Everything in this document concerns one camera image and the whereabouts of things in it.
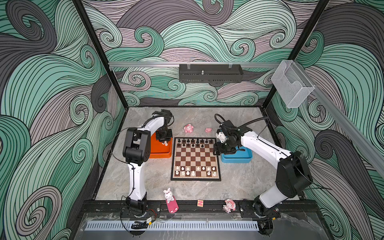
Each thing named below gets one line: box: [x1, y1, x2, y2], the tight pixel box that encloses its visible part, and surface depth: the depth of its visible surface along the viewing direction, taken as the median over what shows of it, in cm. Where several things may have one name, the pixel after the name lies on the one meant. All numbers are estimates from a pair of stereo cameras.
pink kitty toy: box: [183, 123, 194, 133], surface depth 106 cm
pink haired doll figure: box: [223, 199, 236, 214], surface depth 74 cm
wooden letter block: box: [197, 199, 204, 208], surface depth 76 cm
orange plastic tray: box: [149, 131, 173, 159], surface depth 91 cm
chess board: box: [170, 137, 222, 182], surface depth 90 cm
